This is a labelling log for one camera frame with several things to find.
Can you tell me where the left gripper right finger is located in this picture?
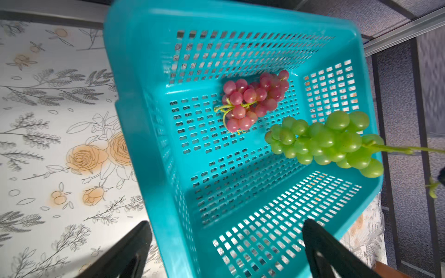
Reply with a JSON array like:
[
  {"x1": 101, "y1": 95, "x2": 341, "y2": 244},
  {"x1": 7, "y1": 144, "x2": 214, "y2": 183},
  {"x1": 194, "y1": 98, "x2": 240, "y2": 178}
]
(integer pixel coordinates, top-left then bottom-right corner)
[{"x1": 302, "y1": 219, "x2": 379, "y2": 278}]

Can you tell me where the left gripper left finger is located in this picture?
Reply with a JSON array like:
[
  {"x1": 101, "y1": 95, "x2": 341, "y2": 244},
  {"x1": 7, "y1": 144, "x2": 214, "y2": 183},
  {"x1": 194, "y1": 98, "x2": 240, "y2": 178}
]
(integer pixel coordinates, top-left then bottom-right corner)
[{"x1": 79, "y1": 221, "x2": 153, "y2": 278}]

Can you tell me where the green grape bunch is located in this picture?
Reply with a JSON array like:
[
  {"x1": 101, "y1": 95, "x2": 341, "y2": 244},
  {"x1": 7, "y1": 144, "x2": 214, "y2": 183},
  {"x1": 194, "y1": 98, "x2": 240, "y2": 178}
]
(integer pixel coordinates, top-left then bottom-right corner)
[{"x1": 264, "y1": 111, "x2": 444, "y2": 178}]

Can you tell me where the amber spice jar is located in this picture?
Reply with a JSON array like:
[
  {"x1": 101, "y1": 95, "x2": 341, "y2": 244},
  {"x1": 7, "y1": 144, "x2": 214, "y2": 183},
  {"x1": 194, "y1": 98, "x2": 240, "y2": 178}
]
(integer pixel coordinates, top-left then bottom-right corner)
[{"x1": 373, "y1": 261, "x2": 411, "y2": 278}]

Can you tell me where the teal plastic basket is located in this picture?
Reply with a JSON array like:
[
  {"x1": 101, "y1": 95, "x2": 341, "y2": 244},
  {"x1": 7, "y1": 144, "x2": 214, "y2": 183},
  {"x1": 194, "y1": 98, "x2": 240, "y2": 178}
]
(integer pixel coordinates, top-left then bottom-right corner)
[{"x1": 104, "y1": 1, "x2": 382, "y2": 278}]

